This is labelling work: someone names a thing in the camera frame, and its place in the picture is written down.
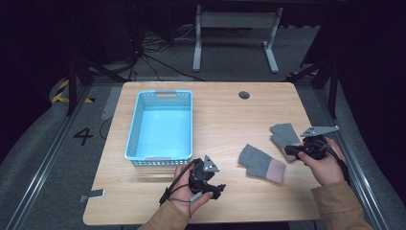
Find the grey metal table frame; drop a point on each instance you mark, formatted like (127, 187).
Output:
(236, 19)

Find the small metal bracket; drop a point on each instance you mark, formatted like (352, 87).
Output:
(94, 194)

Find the light blue plastic basket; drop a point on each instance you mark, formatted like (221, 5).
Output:
(166, 131)

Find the person's left hand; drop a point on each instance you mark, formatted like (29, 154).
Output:
(182, 195)

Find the grey knit glove pink cuff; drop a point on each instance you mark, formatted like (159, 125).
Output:
(284, 135)
(258, 161)

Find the black metal stand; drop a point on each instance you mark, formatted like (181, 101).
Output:
(332, 86)
(72, 86)

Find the person's right hand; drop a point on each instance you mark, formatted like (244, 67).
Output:
(325, 169)

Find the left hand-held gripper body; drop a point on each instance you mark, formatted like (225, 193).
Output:
(201, 175)

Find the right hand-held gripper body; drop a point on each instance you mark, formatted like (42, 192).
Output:
(316, 147)

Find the aluminium floor rail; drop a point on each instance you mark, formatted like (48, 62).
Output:
(41, 169)
(360, 172)

